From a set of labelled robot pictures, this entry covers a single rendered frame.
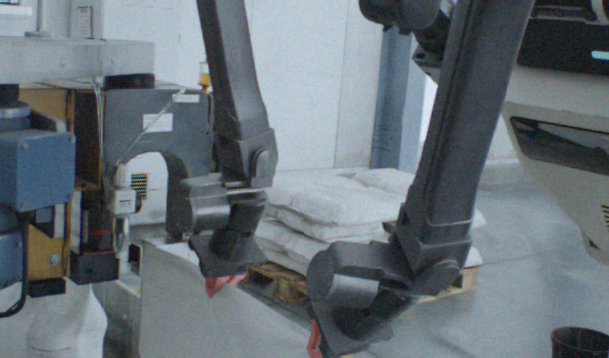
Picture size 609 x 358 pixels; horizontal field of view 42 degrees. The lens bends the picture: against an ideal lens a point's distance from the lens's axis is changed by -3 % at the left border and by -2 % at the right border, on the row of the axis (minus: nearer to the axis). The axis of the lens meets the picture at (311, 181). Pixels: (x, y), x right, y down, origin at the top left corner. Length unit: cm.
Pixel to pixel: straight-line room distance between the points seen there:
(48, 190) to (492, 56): 59
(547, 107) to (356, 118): 605
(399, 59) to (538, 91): 608
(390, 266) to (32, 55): 53
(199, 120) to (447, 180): 73
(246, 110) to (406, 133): 606
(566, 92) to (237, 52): 47
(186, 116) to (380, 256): 64
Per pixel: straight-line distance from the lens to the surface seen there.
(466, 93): 71
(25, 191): 102
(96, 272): 139
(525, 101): 119
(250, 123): 107
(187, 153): 142
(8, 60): 105
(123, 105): 135
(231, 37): 104
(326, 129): 696
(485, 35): 68
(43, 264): 136
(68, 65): 115
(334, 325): 94
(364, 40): 714
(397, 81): 726
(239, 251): 115
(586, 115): 113
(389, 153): 733
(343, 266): 82
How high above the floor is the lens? 146
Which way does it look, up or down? 11 degrees down
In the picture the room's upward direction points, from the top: 5 degrees clockwise
